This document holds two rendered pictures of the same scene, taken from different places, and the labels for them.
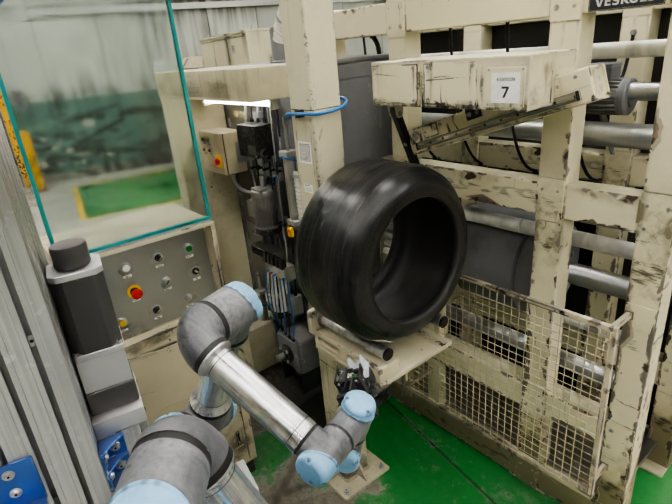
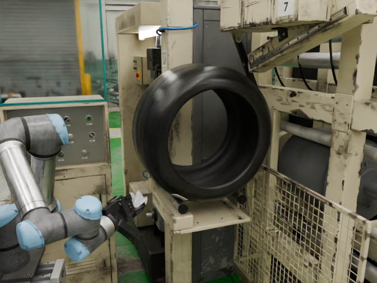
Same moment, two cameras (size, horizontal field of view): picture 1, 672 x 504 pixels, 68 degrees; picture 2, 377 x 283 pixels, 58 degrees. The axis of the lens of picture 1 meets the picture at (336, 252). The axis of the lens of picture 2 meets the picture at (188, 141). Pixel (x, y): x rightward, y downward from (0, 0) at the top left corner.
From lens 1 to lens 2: 0.65 m
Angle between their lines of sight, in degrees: 18
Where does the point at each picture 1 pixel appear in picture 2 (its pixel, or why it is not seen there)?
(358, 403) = (84, 203)
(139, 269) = not seen: hidden behind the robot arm
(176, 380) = (64, 206)
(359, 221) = (164, 95)
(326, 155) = (176, 60)
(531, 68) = not seen: outside the picture
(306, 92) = (166, 14)
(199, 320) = (7, 124)
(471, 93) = (267, 12)
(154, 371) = not seen: hidden behind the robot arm
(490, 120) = (292, 39)
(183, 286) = (81, 144)
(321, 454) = (30, 224)
